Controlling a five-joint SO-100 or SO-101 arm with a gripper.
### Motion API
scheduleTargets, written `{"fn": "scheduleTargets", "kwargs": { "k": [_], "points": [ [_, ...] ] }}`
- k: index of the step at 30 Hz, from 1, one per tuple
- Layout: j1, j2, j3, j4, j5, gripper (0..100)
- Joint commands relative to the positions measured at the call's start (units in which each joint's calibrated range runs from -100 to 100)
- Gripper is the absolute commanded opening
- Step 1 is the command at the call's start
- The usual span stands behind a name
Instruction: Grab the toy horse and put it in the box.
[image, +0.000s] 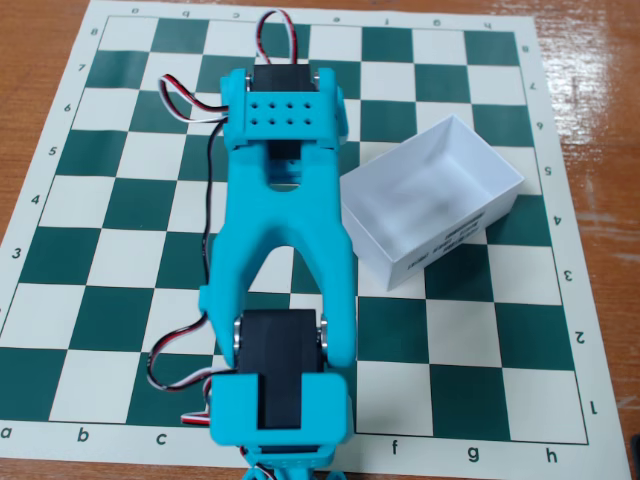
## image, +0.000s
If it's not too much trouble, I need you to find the white cardboard box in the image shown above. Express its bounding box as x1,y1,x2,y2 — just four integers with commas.
338,113,525,292

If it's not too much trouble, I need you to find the green white chessboard mat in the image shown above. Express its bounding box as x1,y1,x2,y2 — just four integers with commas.
0,0,634,480

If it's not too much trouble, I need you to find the long red white black cable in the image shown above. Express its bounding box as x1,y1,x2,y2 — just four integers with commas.
146,73,232,392

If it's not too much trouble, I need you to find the looped red white black cable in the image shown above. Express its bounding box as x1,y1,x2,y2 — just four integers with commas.
255,8,297,67

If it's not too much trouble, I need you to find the short red white black cable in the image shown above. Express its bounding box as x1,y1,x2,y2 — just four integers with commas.
179,408,214,430

